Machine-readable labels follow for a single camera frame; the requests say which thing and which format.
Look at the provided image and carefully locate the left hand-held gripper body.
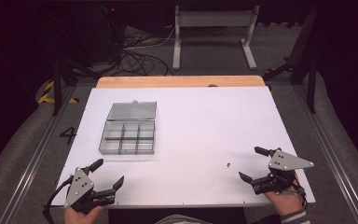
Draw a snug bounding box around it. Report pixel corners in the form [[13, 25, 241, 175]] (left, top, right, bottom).
[[63, 167, 117, 216]]

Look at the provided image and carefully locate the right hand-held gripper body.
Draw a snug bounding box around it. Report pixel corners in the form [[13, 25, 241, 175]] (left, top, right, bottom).
[[250, 147, 315, 196]]

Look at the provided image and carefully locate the clear plastic compartment box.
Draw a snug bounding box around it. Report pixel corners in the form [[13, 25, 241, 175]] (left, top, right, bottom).
[[98, 100, 158, 156]]

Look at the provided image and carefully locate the person's left hand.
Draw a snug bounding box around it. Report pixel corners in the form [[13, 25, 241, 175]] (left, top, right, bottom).
[[63, 204, 104, 224]]

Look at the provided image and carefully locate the person's right hand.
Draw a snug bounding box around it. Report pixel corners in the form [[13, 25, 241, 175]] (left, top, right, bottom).
[[262, 174, 304, 217]]

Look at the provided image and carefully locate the white table board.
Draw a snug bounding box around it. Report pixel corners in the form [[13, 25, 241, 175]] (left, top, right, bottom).
[[51, 86, 317, 209]]

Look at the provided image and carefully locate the black metal stand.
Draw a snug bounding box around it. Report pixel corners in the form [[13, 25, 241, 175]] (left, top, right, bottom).
[[41, 6, 102, 118], [262, 5, 321, 115]]

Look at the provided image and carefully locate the wooden table top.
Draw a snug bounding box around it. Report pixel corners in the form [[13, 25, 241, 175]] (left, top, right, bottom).
[[95, 75, 266, 90]]

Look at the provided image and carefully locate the black equipment cabinet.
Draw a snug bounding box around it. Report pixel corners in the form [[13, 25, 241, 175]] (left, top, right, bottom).
[[82, 4, 128, 64]]

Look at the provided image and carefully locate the white metal stand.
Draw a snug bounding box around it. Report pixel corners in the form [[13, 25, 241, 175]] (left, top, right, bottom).
[[172, 5, 261, 72]]

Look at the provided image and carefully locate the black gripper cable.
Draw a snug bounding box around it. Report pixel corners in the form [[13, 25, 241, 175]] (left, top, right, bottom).
[[42, 175, 75, 224]]

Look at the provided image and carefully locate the black wrist strap cable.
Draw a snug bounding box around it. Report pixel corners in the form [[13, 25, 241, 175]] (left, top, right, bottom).
[[287, 181, 310, 210]]

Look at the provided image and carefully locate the aluminium floor rail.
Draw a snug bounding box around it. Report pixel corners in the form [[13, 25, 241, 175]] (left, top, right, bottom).
[[293, 83, 358, 224], [0, 86, 77, 224]]

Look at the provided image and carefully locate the bundle of black cables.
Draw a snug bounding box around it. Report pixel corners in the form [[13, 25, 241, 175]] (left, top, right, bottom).
[[110, 26, 175, 77]]

